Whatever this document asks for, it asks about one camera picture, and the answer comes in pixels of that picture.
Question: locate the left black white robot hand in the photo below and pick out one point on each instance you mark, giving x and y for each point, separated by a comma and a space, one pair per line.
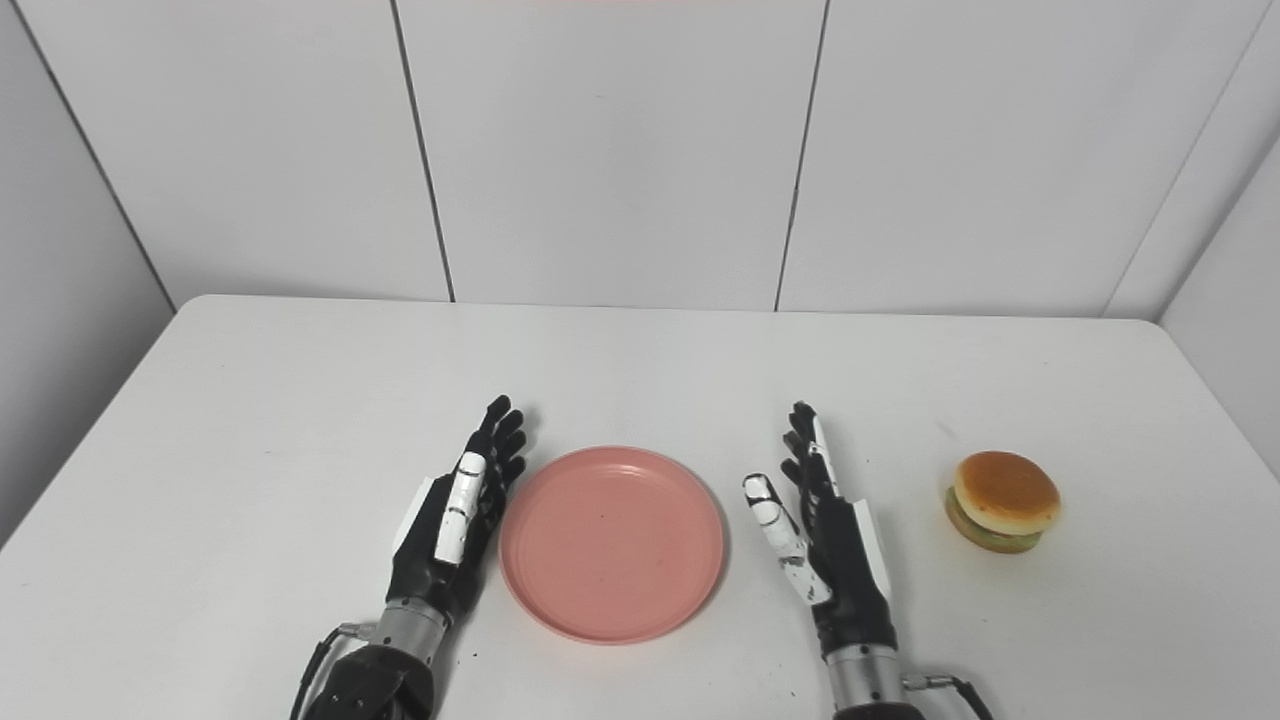
450, 530

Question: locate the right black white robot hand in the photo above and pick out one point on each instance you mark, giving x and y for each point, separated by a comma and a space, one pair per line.
835, 560

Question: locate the pink round plate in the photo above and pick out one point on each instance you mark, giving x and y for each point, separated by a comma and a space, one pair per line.
612, 543

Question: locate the toy hamburger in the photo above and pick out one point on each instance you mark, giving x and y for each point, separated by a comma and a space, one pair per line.
1003, 500

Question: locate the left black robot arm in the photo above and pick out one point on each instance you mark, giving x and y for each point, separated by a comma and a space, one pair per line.
385, 670

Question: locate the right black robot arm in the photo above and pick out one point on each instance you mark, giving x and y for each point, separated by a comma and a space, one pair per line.
868, 685

